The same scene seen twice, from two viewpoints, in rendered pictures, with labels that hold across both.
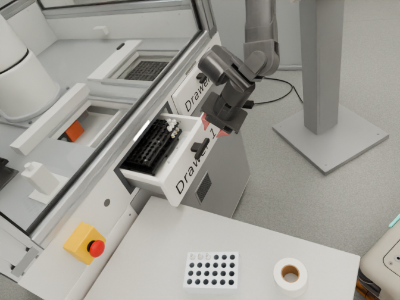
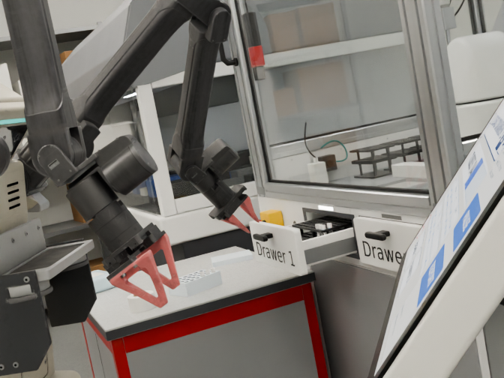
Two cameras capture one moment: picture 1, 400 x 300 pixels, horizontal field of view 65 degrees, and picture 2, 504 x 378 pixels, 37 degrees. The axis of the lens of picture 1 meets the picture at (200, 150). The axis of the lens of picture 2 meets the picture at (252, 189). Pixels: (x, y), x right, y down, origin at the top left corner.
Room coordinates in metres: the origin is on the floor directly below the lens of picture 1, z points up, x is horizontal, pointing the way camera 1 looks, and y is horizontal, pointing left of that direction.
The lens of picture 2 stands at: (1.47, -1.63, 1.24)
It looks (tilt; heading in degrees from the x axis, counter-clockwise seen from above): 6 degrees down; 118
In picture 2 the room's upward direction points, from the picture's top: 11 degrees counter-clockwise
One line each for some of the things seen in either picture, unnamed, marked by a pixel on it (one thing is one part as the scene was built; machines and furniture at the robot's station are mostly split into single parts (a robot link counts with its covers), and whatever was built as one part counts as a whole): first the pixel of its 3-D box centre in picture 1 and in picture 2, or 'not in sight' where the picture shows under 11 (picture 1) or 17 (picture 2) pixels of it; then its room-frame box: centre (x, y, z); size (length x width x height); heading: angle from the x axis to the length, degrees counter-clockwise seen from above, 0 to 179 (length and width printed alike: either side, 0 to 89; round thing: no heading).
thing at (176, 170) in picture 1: (193, 153); (276, 246); (0.63, 0.02, 0.87); 0.29 x 0.02 x 0.11; 139
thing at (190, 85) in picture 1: (197, 83); (392, 246); (0.97, -0.08, 0.87); 0.29 x 0.02 x 0.11; 139
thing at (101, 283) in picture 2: not in sight; (95, 281); (-0.08, 0.15, 0.78); 0.15 x 0.10 x 0.04; 153
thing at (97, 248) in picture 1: (95, 247); not in sight; (0.45, 0.31, 0.88); 0.04 x 0.03 x 0.04; 139
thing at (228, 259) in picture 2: not in sight; (231, 258); (0.29, 0.38, 0.77); 0.13 x 0.09 x 0.02; 34
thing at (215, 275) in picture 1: (212, 272); (195, 283); (0.34, 0.07, 0.78); 0.12 x 0.08 x 0.04; 68
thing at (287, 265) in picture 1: (290, 277); (142, 301); (0.27, -0.08, 0.78); 0.07 x 0.07 x 0.04
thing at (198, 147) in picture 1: (198, 147); (264, 236); (0.62, 0.00, 0.91); 0.07 x 0.04 x 0.01; 139
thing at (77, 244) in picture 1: (86, 243); (271, 223); (0.47, 0.34, 0.88); 0.07 x 0.05 x 0.07; 139
